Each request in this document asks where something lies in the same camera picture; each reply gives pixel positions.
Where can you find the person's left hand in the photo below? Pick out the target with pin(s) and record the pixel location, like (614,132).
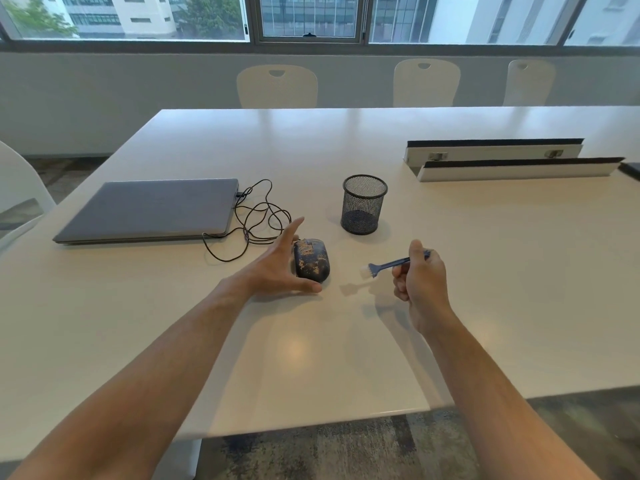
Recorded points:
(270,274)

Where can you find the person's right hand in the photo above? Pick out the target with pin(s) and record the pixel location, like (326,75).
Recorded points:
(425,289)

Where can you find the person's right thumb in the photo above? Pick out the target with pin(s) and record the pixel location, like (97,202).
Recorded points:
(417,254)

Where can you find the person's left thumb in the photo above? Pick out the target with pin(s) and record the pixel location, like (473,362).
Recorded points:
(306,289)

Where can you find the worn dark blue computer mouse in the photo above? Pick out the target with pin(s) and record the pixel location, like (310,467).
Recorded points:
(314,262)

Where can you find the blue cleaning brush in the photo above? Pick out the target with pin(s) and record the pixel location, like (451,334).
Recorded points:
(385,266)

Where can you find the person's left forearm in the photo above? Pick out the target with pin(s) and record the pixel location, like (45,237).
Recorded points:
(150,374)

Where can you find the person's right forearm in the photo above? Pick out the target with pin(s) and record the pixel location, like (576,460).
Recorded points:
(500,404)

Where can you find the black mesh pen cup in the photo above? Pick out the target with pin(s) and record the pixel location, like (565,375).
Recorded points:
(364,204)

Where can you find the white chair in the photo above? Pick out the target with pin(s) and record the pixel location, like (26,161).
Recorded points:
(426,83)
(529,83)
(20,189)
(277,87)

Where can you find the grey closed laptop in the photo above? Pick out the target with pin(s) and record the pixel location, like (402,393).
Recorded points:
(150,209)

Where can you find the white table leg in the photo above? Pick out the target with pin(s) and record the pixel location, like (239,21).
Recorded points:
(175,459)

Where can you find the dark flat device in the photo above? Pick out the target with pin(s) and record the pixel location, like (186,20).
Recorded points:
(631,169)

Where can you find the grey window frame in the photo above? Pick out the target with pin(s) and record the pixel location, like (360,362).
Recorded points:
(310,44)

